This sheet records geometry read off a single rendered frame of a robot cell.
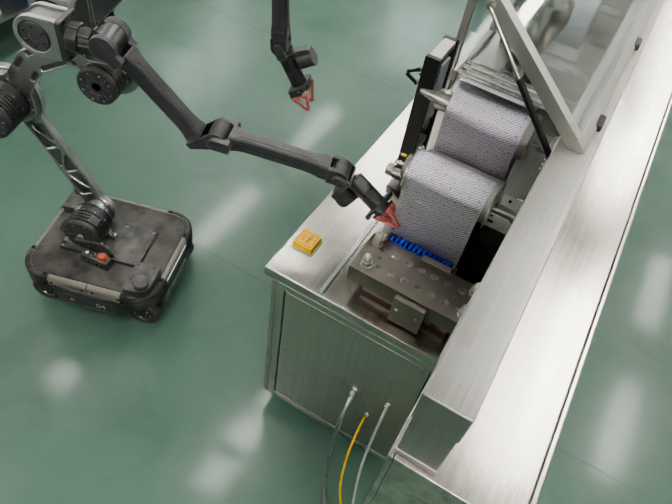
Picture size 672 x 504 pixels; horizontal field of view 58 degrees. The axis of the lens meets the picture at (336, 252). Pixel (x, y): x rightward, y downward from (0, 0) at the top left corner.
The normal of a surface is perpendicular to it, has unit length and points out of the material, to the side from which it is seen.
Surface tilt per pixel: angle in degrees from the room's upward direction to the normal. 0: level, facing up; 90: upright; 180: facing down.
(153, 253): 0
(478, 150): 92
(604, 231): 0
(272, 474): 0
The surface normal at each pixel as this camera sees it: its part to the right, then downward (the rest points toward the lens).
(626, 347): 0.13, -0.64
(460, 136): -0.50, 0.64
